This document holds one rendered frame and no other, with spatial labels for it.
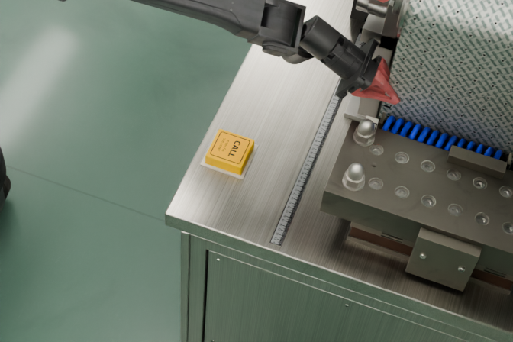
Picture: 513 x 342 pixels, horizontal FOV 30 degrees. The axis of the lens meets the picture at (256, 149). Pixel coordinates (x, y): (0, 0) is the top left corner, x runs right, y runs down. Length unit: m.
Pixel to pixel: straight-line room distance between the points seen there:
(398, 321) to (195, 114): 1.43
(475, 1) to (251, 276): 0.63
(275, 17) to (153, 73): 1.56
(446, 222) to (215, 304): 0.53
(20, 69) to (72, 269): 0.76
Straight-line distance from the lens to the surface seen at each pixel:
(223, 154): 1.70
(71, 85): 3.05
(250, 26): 1.51
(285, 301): 1.76
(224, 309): 1.87
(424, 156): 1.62
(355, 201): 1.54
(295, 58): 1.63
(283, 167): 1.73
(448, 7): 1.49
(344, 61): 1.57
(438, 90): 1.59
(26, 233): 2.74
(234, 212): 1.66
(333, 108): 1.83
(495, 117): 1.61
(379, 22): 1.66
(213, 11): 1.50
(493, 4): 1.49
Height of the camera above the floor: 2.28
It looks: 52 degrees down
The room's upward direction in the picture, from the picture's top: 6 degrees clockwise
